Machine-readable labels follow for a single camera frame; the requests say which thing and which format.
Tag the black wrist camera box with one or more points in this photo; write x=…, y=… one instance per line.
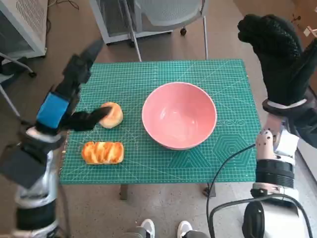
x=19, y=168
x=308, y=124

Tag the white perforated metal cabinet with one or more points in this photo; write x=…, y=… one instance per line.
x=24, y=19

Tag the white board panel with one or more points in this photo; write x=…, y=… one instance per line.
x=309, y=161

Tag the person's leg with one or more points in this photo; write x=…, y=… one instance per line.
x=195, y=234

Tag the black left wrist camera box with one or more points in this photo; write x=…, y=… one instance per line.
x=19, y=168

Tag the pink bowl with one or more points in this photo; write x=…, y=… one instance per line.
x=179, y=116

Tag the grey table leg bracket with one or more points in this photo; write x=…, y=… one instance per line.
x=211, y=190
x=124, y=191

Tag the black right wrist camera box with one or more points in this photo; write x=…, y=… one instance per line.
x=308, y=124

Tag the green cutting mat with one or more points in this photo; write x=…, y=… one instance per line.
x=153, y=72

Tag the rectangular braided toy bread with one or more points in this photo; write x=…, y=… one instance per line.
x=104, y=152

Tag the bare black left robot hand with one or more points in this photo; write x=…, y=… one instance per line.
x=53, y=110

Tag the grey mesh chair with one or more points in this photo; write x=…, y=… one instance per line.
x=173, y=12

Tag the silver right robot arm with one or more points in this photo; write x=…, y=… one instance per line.
x=272, y=173

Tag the white wheeled cabinet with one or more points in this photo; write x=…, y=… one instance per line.
x=114, y=19

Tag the cardboard box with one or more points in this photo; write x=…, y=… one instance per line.
x=305, y=19

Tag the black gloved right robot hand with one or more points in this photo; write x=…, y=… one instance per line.
x=282, y=69

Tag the white sneaker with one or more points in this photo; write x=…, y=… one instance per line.
x=148, y=227
x=184, y=227

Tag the round toy bread bun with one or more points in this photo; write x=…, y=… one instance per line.
x=114, y=119

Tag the grey office chair base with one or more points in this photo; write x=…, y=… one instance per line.
x=12, y=62

